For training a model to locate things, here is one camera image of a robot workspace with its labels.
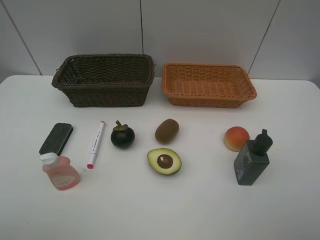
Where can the black whiteboard eraser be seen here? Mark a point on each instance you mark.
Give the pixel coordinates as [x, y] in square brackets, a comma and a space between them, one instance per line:
[56, 139]

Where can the dark brown wicker basket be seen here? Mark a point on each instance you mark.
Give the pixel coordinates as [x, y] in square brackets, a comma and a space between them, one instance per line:
[105, 80]

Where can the white red marker pen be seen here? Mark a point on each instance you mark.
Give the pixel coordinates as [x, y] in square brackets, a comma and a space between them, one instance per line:
[96, 145]

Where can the orange peach fruit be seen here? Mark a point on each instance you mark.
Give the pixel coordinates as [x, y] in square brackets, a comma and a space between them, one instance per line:
[235, 137]

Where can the dark green pump bottle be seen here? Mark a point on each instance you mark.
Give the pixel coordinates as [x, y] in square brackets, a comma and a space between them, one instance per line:
[252, 159]

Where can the half avocado with pit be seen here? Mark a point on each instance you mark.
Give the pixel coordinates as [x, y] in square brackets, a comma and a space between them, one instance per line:
[164, 161]

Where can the dark purple mangosteen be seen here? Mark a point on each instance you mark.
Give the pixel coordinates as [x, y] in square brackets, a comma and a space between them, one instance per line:
[122, 136]

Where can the orange wicker basket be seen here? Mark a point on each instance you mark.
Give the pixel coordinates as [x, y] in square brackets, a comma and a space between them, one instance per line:
[206, 85]

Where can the pink liquid bottle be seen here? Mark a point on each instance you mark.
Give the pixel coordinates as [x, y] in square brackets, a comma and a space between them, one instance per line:
[59, 171]

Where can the brown kiwi fruit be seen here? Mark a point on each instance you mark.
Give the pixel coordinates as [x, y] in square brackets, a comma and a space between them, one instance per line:
[167, 131]

